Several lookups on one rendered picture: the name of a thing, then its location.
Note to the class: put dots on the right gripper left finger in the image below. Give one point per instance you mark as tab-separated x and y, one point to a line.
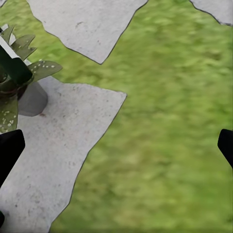
11	146

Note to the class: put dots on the pot plant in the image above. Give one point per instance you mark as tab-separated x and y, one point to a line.
29	99

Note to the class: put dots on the insectifuge atomizer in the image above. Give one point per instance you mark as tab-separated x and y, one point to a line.
12	64

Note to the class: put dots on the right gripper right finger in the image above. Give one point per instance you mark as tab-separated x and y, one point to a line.
225	144

